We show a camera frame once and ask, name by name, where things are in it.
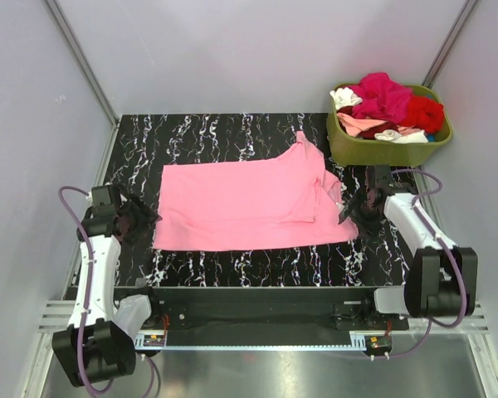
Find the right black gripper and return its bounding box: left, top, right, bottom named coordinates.
left=339, top=187, right=388, bottom=240

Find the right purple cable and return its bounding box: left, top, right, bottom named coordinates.
left=389, top=167, right=469, bottom=357

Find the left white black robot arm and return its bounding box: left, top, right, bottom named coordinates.
left=51, top=184, right=165, bottom=397

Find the right aluminium frame post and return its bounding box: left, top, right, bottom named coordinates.
left=422, top=0, right=481, bottom=89

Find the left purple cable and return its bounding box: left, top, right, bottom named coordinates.
left=57, top=186, right=163, bottom=394

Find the left small circuit board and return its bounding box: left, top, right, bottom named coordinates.
left=144, top=334, right=166, bottom=347

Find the small circuit board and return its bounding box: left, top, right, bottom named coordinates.
left=367, top=335, right=393, bottom=349
left=144, top=334, right=166, bottom=347

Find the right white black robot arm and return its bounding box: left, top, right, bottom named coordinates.
left=339, top=165, right=478, bottom=328

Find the right small circuit board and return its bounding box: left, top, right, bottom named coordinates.
left=367, top=335, right=393, bottom=349

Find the dark red t shirt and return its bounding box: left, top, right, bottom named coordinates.
left=336, top=107, right=398, bottom=139

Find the magenta t shirt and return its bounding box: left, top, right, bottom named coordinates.
left=349, top=72, right=413, bottom=124

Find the left aluminium frame post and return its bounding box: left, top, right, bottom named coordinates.
left=42, top=0, right=120, bottom=129

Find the light pink t shirt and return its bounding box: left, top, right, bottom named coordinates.
left=153, top=131, right=358, bottom=252

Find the cream white t shirt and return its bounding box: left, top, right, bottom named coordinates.
left=374, top=128, right=428, bottom=144

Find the olive green laundry basket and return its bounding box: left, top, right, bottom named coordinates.
left=326, top=100, right=453, bottom=167

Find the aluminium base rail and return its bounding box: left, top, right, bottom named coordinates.
left=37, top=299, right=491, bottom=353

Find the purple cable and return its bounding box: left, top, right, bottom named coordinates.
left=389, top=167, right=469, bottom=357
left=57, top=186, right=163, bottom=394

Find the peach t shirt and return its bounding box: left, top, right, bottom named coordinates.
left=336, top=112, right=385, bottom=137

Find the aluminium frame post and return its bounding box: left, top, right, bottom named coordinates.
left=42, top=0, right=120, bottom=129
left=422, top=0, right=481, bottom=89

